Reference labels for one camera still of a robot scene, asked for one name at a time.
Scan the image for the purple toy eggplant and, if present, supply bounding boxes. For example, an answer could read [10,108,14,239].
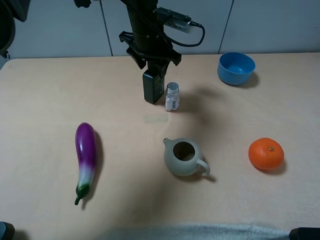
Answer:
[74,122,98,206]

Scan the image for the light grey towel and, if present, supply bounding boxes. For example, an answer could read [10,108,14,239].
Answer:
[96,223,292,240]

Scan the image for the blue plastic bowl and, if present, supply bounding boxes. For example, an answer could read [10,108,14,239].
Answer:
[217,52,256,86]

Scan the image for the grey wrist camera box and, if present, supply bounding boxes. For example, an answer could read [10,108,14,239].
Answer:
[156,7,192,33]

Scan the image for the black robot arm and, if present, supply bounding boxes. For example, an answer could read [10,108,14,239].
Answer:
[119,0,182,78]

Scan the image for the dark green pump bottle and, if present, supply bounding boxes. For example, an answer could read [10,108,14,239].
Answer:
[142,60,165,105]

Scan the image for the grey-green ceramic teapot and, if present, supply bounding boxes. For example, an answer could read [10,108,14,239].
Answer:
[163,138,211,177]

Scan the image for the clear pill bottle silver cap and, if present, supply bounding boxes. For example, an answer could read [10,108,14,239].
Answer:
[165,82,180,112]

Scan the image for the orange tangerine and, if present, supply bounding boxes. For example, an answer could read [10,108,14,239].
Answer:
[248,137,285,171]

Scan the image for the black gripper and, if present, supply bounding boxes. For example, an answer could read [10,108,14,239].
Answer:
[119,31,182,78]

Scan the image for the black camera cable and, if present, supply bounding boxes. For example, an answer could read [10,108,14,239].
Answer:
[139,14,206,48]

